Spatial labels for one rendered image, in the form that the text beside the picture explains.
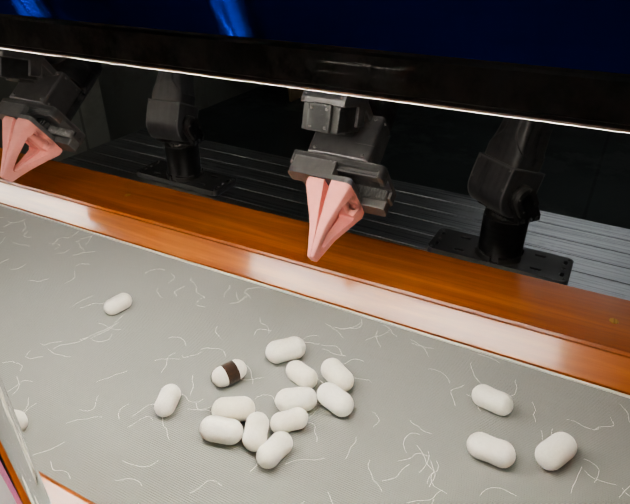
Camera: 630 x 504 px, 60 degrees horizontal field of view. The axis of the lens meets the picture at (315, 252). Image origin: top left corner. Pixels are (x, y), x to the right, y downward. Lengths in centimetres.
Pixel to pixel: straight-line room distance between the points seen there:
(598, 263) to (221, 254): 55
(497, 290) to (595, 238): 39
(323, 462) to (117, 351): 24
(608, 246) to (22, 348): 81
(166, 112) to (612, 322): 76
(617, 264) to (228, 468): 65
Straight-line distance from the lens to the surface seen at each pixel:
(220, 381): 50
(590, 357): 57
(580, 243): 95
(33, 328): 64
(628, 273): 90
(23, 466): 24
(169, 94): 102
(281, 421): 46
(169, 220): 74
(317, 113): 49
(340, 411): 47
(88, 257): 74
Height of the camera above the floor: 110
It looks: 31 degrees down
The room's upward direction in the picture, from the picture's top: straight up
